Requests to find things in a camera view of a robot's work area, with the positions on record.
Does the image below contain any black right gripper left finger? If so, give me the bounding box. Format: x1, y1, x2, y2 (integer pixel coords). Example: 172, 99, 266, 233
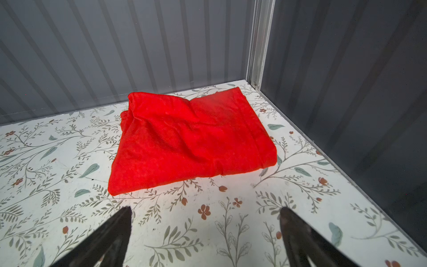
52, 206, 132, 267

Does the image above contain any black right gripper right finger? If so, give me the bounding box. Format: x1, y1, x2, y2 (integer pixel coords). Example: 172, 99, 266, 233
280, 207, 357, 267

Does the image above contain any folded red t-shirt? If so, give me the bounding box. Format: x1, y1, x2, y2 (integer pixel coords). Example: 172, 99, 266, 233
108, 87, 277, 196

